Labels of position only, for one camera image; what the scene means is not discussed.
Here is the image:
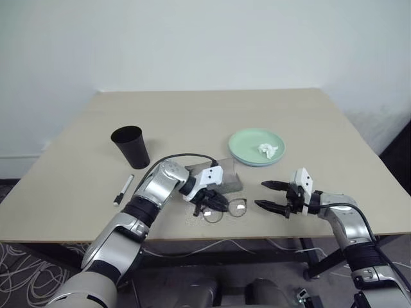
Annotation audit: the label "small black device green light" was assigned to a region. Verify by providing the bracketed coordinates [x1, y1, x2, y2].
[294, 287, 322, 308]

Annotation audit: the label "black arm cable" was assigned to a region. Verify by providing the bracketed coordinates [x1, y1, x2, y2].
[301, 201, 411, 291]
[136, 153, 220, 197]

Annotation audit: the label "tangled white floor cables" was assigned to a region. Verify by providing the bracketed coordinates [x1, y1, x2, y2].
[0, 242, 92, 308]

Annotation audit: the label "black and white marker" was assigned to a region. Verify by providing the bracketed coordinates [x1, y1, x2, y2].
[112, 175, 136, 207]

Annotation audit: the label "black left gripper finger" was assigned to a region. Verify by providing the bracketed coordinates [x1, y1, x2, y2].
[201, 199, 227, 212]
[209, 191, 230, 209]

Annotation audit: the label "dark rounded shape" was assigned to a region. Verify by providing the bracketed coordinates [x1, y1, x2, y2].
[245, 277, 290, 308]
[188, 278, 223, 308]

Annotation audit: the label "long white floor cable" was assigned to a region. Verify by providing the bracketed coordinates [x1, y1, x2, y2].
[141, 238, 324, 258]

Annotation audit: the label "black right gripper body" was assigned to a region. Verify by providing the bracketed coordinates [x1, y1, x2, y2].
[285, 182, 305, 216]

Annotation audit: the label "clear grey glasses case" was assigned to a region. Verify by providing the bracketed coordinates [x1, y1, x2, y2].
[186, 157, 244, 195]

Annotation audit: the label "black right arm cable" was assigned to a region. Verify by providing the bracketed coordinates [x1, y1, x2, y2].
[301, 201, 411, 291]

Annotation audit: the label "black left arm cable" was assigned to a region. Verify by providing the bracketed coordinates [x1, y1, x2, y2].
[136, 153, 220, 197]

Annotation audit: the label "crumpled white tissue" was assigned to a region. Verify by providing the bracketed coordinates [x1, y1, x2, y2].
[257, 142, 280, 160]

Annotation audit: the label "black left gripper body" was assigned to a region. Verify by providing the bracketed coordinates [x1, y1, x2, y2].
[194, 187, 218, 208]

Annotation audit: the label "black plastic cup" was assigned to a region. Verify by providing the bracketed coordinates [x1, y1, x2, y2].
[110, 125, 151, 170]

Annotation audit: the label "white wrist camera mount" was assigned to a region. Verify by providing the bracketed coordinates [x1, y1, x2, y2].
[290, 167, 314, 216]
[182, 166, 223, 203]

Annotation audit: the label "pale blue plate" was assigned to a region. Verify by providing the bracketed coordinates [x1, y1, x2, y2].
[231, 153, 284, 168]

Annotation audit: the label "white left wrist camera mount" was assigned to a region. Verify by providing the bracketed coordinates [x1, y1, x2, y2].
[182, 166, 223, 203]

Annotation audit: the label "thin-rimmed round eyeglasses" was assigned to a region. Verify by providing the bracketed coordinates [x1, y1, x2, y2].
[192, 198, 249, 224]

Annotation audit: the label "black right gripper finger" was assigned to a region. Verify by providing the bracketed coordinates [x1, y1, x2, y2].
[254, 200, 292, 219]
[260, 180, 290, 193]

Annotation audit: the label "black table frame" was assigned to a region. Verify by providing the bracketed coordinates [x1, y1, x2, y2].
[19, 235, 402, 280]

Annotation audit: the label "mint green plate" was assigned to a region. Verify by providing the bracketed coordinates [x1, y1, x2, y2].
[228, 128, 286, 165]

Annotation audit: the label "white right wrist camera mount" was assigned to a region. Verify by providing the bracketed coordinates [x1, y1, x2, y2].
[290, 167, 314, 216]

